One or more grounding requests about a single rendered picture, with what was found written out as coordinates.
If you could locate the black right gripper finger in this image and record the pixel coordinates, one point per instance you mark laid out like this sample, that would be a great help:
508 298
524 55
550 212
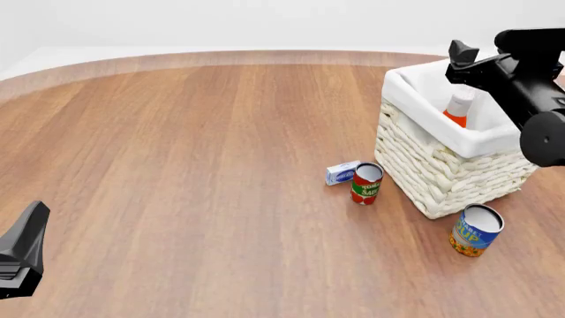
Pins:
461 53

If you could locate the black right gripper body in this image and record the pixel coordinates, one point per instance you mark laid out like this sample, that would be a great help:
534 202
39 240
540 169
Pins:
481 73

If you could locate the blue alphabet soup can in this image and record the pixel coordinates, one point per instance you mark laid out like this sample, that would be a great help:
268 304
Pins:
474 236

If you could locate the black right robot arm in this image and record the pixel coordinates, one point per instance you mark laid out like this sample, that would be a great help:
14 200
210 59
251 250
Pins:
540 109

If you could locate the red tomato sauce can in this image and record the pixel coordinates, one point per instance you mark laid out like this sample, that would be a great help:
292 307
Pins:
365 187

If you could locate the red ketchup bottle white cap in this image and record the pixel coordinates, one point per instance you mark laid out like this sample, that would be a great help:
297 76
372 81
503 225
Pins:
459 111

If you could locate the small blue white box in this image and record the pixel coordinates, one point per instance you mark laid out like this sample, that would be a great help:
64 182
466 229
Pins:
341 173

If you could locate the white cloth basket liner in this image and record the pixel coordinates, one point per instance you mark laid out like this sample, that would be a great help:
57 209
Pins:
419 96

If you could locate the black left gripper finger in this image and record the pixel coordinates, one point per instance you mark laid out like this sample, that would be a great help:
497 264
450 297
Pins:
27 232

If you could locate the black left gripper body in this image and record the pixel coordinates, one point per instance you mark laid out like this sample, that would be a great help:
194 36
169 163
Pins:
15 278

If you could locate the white woven basket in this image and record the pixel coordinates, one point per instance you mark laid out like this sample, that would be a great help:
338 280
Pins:
446 175

